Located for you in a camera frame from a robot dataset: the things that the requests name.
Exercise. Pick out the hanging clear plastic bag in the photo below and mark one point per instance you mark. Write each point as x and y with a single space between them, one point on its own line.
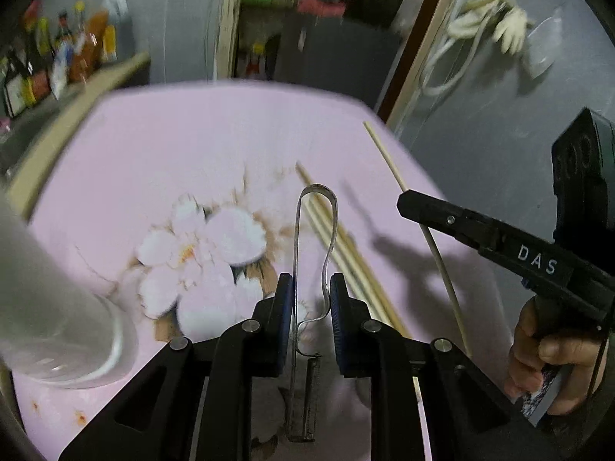
545 48

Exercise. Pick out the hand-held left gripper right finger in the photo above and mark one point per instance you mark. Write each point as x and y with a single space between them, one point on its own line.
338 326

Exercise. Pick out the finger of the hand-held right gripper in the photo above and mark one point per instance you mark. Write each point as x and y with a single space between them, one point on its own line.
447 221

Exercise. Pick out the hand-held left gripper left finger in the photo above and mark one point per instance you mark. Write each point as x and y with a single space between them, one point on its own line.
283 326

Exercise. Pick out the wooden door frame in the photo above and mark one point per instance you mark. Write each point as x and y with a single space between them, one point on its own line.
423 57

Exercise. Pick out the red-capped sauce bottle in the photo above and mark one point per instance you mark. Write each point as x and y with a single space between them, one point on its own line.
62 33

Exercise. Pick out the person's right hand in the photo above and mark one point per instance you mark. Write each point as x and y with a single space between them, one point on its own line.
562 353

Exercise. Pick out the white plastic utensil basket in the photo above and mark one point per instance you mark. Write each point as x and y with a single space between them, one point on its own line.
48 307

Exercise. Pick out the black box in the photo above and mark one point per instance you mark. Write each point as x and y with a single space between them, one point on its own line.
379 5

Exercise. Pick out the cream rubber gloves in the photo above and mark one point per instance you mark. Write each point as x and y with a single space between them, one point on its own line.
509 29

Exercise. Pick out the grey cabinet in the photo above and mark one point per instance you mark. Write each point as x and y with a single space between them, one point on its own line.
336 67

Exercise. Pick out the blue and white packet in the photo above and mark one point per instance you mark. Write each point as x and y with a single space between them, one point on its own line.
60 74

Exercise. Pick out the bottle on floor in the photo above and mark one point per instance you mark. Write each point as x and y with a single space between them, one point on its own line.
255 62

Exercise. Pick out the dark bottle with white label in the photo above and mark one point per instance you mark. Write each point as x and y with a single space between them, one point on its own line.
14 86

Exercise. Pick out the orange seasoning bag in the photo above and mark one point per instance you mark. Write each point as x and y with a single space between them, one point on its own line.
89 53

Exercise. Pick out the metal peeler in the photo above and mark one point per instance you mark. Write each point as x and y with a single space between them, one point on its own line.
312 394

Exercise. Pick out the red cloth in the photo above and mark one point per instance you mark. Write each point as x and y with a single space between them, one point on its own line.
319 5

